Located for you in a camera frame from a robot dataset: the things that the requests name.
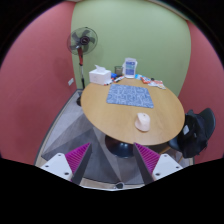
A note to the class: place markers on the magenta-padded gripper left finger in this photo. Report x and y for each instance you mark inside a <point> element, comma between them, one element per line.
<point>56,165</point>

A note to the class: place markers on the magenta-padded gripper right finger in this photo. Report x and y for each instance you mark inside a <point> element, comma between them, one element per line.
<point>166,165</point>

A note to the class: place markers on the pale pink computer mouse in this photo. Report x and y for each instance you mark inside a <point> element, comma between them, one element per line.
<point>142,122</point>

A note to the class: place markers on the blue patterned mouse pad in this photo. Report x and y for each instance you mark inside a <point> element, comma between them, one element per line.
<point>130,95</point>

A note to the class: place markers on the black backpack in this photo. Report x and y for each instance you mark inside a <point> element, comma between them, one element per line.
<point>194,135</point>

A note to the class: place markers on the black office chair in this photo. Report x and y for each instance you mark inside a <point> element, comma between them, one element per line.
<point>209,120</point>

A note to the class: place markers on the white orange snack packet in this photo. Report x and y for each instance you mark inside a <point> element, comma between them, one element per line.
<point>157,84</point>

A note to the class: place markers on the red snack packet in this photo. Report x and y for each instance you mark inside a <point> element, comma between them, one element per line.
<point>145,80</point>

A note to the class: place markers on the light blue packet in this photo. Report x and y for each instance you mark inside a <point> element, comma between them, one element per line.
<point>138,76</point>

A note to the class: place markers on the black red whiteboard marker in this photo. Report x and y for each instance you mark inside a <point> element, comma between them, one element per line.
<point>119,79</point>
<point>108,82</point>

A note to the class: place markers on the white tissue box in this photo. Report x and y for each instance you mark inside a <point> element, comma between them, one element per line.
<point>99,76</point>

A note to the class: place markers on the blue whiteboard eraser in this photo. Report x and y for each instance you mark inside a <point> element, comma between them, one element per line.
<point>113,77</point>

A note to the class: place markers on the black standing fan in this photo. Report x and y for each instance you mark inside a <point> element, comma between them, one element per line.
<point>82,40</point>

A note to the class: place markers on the black table pedestal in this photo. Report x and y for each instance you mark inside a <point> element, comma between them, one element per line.
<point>120,148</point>

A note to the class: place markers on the white wall socket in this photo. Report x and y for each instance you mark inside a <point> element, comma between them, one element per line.
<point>70,81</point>

